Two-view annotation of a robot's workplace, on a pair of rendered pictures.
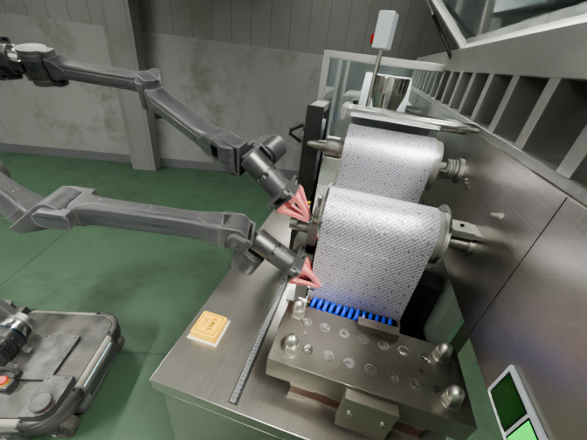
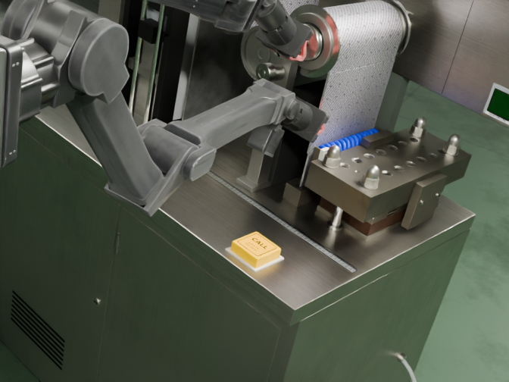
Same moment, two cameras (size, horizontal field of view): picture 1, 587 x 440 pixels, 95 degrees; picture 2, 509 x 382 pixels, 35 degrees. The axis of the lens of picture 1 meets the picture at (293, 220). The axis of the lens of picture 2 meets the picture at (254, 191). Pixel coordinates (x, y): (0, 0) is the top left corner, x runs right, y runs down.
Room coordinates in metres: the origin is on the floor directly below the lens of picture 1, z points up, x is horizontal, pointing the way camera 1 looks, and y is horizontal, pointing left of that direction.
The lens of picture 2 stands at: (-0.10, 1.39, 1.78)
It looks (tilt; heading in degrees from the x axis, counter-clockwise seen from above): 29 degrees down; 296
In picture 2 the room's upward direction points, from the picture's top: 13 degrees clockwise
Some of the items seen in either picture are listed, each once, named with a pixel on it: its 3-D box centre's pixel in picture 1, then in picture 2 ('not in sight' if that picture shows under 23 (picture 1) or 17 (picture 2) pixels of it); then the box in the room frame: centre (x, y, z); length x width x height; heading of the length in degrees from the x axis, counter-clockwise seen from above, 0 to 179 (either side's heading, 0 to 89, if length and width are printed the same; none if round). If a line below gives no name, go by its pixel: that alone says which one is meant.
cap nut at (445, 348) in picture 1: (444, 350); (420, 125); (0.38, -0.36, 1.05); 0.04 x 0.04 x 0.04
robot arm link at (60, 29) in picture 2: not in sight; (61, 47); (0.43, 0.81, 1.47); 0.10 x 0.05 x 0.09; 96
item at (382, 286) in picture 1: (359, 284); (351, 105); (0.48, -0.18, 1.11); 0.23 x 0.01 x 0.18; 78
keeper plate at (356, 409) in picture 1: (364, 416); (425, 201); (0.27, -0.19, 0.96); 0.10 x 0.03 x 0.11; 78
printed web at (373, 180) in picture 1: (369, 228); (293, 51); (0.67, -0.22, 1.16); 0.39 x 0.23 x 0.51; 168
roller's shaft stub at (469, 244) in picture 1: (453, 241); not in sight; (0.51, -0.36, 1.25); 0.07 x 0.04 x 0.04; 78
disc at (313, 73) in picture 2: (325, 211); (310, 41); (0.57, -0.07, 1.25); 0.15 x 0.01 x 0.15; 168
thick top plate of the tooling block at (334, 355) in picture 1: (363, 361); (391, 169); (0.36, -0.20, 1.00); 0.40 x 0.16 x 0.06; 78
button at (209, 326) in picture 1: (209, 326); (255, 249); (0.46, 0.19, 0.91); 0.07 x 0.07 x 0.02; 78
